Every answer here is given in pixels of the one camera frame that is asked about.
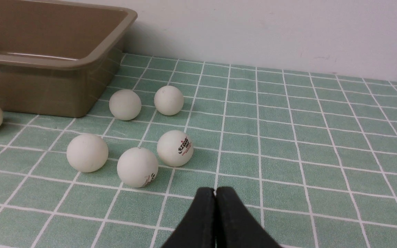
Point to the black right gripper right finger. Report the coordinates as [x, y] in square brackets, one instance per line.
[235, 226]

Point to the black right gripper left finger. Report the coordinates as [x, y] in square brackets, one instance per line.
[196, 229]

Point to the white logo ping-pong ball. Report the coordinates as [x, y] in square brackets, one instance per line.
[175, 148]

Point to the green checkered tablecloth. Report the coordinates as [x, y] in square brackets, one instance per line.
[312, 156]

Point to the brown plastic bin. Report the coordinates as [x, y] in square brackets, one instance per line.
[57, 57]

